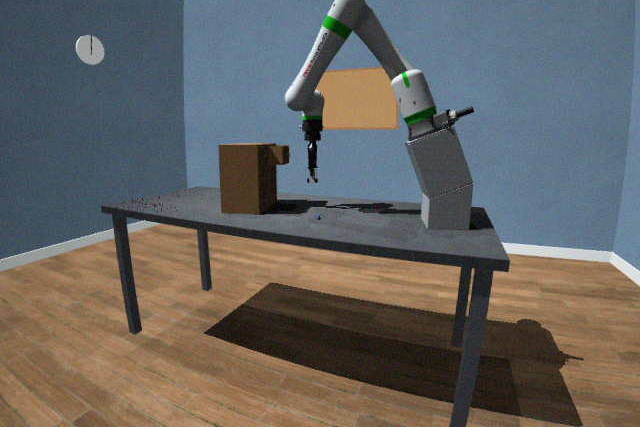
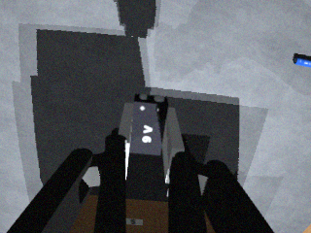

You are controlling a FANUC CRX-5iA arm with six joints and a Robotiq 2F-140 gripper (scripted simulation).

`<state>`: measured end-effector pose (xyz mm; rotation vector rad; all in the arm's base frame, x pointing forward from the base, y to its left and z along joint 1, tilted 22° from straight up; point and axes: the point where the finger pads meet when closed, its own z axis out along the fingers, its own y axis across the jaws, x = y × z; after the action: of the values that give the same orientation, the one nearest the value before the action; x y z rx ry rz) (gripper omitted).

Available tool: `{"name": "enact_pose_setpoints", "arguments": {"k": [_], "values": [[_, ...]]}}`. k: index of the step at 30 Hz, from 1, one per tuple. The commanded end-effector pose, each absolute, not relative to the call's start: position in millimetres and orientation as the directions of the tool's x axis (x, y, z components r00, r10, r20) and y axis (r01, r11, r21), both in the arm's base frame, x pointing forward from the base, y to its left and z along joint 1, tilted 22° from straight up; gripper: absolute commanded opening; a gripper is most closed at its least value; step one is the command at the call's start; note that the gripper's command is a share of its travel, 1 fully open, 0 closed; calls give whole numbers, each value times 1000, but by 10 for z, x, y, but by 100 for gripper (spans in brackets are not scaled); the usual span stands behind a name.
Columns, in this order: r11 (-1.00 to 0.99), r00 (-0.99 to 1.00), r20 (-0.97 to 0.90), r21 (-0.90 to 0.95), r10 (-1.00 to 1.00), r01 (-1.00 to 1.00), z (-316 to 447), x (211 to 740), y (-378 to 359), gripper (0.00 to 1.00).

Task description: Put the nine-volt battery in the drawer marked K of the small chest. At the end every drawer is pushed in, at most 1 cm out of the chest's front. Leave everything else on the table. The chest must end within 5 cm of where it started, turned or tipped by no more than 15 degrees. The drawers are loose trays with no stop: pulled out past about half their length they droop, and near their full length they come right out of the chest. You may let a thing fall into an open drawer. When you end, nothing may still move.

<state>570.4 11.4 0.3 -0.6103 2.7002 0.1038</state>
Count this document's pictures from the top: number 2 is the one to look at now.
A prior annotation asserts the brown wooden drawer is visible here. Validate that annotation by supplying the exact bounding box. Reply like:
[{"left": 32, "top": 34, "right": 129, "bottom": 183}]
[
  {"left": 69, "top": 197, "right": 155, "bottom": 233},
  {"left": 159, "top": 204, "right": 215, "bottom": 233}
]

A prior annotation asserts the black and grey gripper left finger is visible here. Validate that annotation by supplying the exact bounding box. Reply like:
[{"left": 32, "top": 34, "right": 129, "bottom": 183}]
[{"left": 7, "top": 103, "right": 134, "bottom": 233}]

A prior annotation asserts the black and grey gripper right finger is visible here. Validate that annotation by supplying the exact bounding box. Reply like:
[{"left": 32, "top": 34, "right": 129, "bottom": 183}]
[{"left": 162, "top": 107, "right": 274, "bottom": 233}]

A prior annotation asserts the grey 9v battery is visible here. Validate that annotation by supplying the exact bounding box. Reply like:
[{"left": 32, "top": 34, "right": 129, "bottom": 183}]
[{"left": 129, "top": 94, "right": 168, "bottom": 155}]

